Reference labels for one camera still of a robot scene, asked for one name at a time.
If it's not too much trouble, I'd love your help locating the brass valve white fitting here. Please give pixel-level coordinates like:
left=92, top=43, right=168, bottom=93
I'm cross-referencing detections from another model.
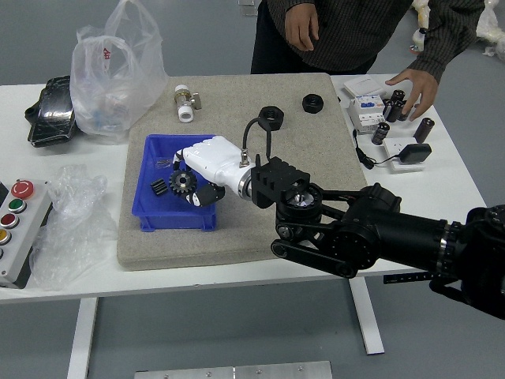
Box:
left=173, top=84, right=203, bottom=122

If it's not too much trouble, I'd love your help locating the person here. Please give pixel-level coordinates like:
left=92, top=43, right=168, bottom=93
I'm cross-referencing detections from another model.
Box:
left=250, top=0, right=486, bottom=84

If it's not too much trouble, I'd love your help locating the white power socket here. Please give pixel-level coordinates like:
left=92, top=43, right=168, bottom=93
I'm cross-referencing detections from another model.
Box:
left=383, top=137, right=428, bottom=174

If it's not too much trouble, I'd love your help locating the crumpled clear plastic bag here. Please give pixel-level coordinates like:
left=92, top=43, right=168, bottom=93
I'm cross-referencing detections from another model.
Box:
left=29, top=164, right=119, bottom=291

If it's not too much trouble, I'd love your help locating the black spur gear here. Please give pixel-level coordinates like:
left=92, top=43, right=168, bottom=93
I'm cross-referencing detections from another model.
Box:
left=168, top=169, right=199, bottom=198

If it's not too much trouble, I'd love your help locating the grey-brown foam mat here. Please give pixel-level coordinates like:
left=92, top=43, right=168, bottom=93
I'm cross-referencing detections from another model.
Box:
left=116, top=72, right=374, bottom=272

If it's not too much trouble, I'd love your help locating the white circuit breaker blue label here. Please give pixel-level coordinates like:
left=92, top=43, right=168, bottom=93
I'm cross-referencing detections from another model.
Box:
left=347, top=93, right=390, bottom=133

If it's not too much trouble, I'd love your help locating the black table height control panel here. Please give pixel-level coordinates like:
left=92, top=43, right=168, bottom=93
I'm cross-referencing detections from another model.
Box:
left=383, top=271, right=435, bottom=284

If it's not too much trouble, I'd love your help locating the grey metal base plate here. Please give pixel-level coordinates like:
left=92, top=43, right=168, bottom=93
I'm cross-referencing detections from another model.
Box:
left=133, top=360, right=333, bottom=379

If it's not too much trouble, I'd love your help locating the black adapter cord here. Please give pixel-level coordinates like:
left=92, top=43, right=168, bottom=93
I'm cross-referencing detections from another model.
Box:
left=352, top=129, right=402, bottom=171

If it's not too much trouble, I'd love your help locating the grey push-button control box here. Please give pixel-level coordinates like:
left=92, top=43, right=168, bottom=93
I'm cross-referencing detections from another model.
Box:
left=0, top=179, right=54, bottom=289

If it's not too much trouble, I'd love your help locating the big black hex nut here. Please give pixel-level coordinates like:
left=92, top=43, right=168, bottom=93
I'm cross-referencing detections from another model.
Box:
left=258, top=105, right=286, bottom=132

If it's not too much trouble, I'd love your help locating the person's right hand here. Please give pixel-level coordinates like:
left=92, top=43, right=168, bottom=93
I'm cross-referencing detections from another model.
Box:
left=284, top=0, right=320, bottom=52

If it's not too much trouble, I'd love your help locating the black plastic tray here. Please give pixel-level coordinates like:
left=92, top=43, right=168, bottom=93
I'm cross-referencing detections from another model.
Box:
left=24, top=75, right=82, bottom=149

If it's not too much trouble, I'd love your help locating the small black hex nut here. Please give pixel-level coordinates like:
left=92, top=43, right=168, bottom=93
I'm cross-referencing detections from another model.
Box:
left=301, top=93, right=325, bottom=114

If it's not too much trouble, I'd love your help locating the white table leg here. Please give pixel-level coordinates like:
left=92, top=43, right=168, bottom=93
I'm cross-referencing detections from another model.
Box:
left=347, top=277, right=386, bottom=355
left=66, top=298, right=99, bottom=379

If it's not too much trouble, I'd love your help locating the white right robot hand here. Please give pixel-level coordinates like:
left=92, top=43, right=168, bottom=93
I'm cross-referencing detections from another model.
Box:
left=170, top=135, right=253, bottom=208

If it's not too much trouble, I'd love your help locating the white plastic bag red print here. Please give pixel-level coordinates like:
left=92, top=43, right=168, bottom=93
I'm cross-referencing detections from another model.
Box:
left=69, top=0, right=169, bottom=145

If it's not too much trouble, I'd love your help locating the white plush toy in plastic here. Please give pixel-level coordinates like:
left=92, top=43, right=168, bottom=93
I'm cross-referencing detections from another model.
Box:
left=410, top=0, right=505, bottom=61

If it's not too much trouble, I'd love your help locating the person's left hand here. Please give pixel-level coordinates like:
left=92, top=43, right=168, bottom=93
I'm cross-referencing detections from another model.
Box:
left=385, top=69, right=440, bottom=122

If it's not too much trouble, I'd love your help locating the blue plastic box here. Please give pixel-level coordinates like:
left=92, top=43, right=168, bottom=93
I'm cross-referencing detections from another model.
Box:
left=132, top=133, right=220, bottom=233

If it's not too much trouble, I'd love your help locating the white wall switch plate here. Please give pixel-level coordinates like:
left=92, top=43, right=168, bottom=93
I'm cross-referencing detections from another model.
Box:
left=342, top=77, right=387, bottom=98

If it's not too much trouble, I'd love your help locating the black power adapter plug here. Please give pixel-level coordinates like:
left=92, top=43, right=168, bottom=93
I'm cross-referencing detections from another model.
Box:
left=398, top=143, right=433, bottom=163

